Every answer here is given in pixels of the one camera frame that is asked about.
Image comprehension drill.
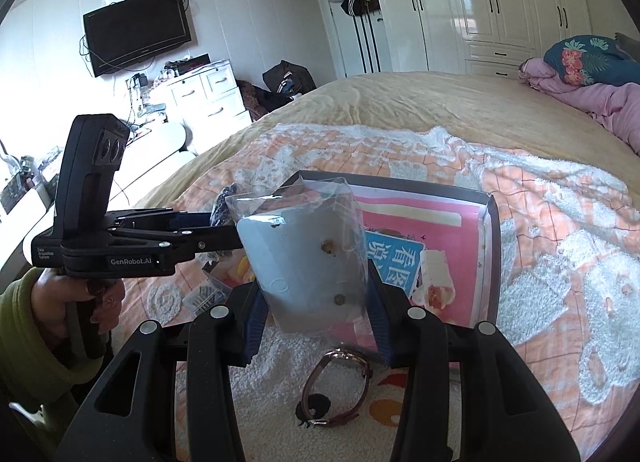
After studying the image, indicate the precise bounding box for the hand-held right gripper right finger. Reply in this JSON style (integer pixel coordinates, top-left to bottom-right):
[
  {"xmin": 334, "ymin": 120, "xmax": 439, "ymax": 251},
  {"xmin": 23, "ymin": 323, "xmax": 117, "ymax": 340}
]
[{"xmin": 367, "ymin": 262, "xmax": 583, "ymax": 462}]

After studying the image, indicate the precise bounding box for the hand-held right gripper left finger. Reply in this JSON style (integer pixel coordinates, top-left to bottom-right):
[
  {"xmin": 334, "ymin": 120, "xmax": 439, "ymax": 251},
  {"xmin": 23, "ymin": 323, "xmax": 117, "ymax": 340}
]
[{"xmin": 52, "ymin": 279, "xmax": 273, "ymax": 462}]

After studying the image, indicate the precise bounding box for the person's left hand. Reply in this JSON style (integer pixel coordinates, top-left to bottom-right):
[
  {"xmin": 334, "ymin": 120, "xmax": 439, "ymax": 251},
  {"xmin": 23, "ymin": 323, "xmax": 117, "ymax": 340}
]
[{"xmin": 30, "ymin": 269, "xmax": 126, "ymax": 343}]

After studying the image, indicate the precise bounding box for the pink picture book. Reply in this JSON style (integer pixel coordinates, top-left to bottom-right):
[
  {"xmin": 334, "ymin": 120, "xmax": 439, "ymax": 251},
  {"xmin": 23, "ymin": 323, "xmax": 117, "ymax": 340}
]
[{"xmin": 350, "ymin": 182, "xmax": 488, "ymax": 327}]

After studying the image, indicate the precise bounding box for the white drawer cabinet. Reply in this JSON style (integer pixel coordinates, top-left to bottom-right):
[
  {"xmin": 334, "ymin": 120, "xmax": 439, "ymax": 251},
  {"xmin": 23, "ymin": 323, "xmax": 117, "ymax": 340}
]
[{"xmin": 165, "ymin": 62, "xmax": 253, "ymax": 155}]

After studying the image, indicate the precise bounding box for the white wardrobe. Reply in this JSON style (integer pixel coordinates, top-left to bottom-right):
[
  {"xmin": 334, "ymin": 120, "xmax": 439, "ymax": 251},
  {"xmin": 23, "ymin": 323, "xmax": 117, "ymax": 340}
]
[{"xmin": 362, "ymin": 0, "xmax": 593, "ymax": 77}]

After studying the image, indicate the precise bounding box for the orange white textured blanket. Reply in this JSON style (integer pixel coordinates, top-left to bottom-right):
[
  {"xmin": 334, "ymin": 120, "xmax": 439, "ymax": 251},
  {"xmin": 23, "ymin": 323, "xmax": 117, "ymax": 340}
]
[{"xmin": 115, "ymin": 124, "xmax": 640, "ymax": 462}]

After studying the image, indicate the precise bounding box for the white door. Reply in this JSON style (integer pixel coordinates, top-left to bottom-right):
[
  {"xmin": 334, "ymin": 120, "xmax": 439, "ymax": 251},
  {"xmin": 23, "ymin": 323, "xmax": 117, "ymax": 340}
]
[{"xmin": 310, "ymin": 0, "xmax": 393, "ymax": 80}]

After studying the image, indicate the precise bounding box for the white curved chair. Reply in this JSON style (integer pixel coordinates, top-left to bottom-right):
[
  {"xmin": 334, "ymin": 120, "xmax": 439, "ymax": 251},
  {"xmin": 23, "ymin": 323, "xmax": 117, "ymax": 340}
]
[{"xmin": 105, "ymin": 122, "xmax": 196, "ymax": 203}]

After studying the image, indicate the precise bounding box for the brown clothes pile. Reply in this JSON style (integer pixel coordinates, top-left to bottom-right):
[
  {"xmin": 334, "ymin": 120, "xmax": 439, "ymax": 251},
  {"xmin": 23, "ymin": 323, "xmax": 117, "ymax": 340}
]
[{"xmin": 237, "ymin": 79, "xmax": 296, "ymax": 117}]

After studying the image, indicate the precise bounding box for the white red accessory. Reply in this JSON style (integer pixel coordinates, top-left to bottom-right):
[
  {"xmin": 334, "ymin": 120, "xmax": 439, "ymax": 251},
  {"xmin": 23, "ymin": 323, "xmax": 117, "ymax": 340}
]
[{"xmin": 410, "ymin": 248, "xmax": 457, "ymax": 310}]

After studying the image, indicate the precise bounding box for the purple quilt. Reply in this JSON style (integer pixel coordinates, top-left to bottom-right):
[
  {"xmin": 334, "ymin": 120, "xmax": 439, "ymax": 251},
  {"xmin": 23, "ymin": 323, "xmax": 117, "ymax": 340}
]
[{"xmin": 517, "ymin": 56, "xmax": 640, "ymax": 153}]

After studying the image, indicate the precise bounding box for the beige bed sheet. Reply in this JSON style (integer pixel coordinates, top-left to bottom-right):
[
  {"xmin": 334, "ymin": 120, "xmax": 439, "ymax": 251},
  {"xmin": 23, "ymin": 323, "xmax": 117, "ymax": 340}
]
[{"xmin": 132, "ymin": 70, "xmax": 640, "ymax": 207}]

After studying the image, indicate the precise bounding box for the black bag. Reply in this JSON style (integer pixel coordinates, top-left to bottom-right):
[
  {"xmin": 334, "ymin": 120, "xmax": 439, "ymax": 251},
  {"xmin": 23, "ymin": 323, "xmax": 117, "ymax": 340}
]
[{"xmin": 262, "ymin": 60, "xmax": 317, "ymax": 95}]

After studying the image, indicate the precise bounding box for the dark bead necklace in bag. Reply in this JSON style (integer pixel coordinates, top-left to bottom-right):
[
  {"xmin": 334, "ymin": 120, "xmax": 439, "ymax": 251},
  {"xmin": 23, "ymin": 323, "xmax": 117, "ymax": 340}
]
[{"xmin": 209, "ymin": 184, "xmax": 242, "ymax": 263}]

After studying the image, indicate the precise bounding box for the person's left forearm green sleeve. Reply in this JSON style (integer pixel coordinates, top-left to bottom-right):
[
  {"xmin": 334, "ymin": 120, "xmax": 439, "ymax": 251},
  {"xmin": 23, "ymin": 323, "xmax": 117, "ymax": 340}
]
[{"xmin": 0, "ymin": 267, "xmax": 108, "ymax": 413}]

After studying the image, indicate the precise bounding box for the clear box of rhinestone jewelry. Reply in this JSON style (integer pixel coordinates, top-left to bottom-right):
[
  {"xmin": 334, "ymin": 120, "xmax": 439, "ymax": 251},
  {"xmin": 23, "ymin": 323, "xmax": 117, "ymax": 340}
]
[{"xmin": 182, "ymin": 274, "xmax": 233, "ymax": 315}]

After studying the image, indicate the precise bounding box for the black wall television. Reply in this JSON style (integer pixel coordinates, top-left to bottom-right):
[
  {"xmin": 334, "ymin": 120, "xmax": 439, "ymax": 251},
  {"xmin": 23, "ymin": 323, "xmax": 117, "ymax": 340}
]
[{"xmin": 82, "ymin": 0, "xmax": 193, "ymax": 77}]

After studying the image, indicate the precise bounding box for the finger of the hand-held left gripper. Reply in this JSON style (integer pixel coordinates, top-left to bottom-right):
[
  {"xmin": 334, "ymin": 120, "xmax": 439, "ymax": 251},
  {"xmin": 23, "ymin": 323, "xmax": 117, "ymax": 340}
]
[
  {"xmin": 107, "ymin": 208, "xmax": 223, "ymax": 233},
  {"xmin": 105, "ymin": 224, "xmax": 243, "ymax": 263}
]

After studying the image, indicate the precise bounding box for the blue floral pillow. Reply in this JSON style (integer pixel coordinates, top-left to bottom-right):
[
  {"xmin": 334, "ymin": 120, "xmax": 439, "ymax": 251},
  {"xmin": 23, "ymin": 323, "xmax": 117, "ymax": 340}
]
[{"xmin": 543, "ymin": 36, "xmax": 640, "ymax": 87}]

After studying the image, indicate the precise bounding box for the shallow grey cardboard box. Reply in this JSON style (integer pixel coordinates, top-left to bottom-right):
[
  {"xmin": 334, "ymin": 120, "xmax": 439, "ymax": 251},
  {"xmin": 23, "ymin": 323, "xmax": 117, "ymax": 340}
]
[{"xmin": 272, "ymin": 169, "xmax": 501, "ymax": 330}]

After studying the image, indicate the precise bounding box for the white earring card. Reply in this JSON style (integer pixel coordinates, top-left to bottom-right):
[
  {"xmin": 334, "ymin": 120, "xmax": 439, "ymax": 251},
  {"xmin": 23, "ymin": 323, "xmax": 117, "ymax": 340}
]
[{"xmin": 225, "ymin": 174, "xmax": 371, "ymax": 335}]

